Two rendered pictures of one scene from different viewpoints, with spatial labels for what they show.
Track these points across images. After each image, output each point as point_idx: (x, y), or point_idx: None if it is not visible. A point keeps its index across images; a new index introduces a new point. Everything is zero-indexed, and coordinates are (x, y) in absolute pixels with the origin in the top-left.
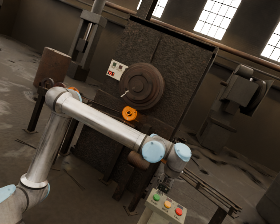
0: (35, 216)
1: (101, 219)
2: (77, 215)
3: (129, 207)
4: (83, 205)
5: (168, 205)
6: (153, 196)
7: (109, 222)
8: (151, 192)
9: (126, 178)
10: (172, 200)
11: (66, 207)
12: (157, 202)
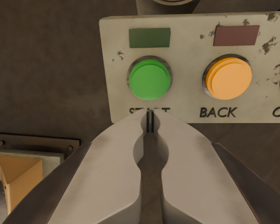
0: None
1: (76, 19)
2: (39, 48)
3: None
4: (29, 17)
5: (236, 89)
6: (129, 86)
7: (91, 11)
8: (108, 62)
9: None
10: (259, 21)
11: (13, 48)
12: (163, 101)
